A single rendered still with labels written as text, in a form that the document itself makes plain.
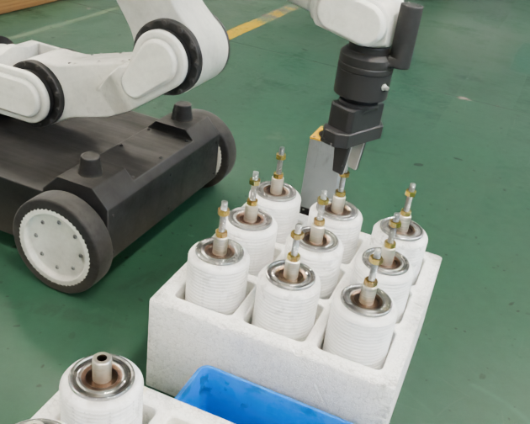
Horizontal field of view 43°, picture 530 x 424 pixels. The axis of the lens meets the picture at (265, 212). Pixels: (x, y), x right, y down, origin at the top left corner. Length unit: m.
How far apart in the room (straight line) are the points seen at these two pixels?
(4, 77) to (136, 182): 0.36
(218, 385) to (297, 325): 0.15
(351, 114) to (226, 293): 0.34
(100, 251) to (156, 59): 0.36
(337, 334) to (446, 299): 0.55
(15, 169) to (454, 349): 0.94
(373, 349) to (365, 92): 0.39
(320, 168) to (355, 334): 0.47
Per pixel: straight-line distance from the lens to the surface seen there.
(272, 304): 1.00
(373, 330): 0.98
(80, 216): 1.27
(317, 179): 1.36
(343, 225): 1.19
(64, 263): 1.36
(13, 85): 1.52
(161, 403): 0.91
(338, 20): 1.06
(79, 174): 1.35
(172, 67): 1.27
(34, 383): 1.20
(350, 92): 1.09
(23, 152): 1.54
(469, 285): 1.58
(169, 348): 1.10
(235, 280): 1.04
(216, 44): 1.34
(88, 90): 1.46
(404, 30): 1.07
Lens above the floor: 0.83
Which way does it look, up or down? 29 degrees down
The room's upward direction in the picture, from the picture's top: 8 degrees clockwise
